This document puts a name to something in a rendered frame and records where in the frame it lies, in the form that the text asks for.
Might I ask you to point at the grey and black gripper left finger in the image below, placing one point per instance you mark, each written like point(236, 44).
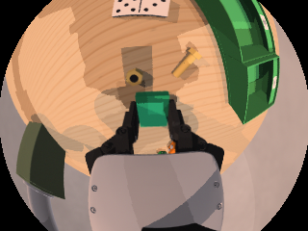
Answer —
point(122, 141)

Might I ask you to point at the green bins with labels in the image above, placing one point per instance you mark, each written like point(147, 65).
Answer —
point(237, 26)

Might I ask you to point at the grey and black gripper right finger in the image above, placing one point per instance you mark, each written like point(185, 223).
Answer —
point(185, 139)

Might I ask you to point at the brass bolt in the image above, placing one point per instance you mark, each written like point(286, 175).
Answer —
point(186, 63)

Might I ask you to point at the brass hex nut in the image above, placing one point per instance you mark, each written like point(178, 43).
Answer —
point(134, 77)

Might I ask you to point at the pale pink domino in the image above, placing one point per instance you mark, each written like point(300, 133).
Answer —
point(140, 7)

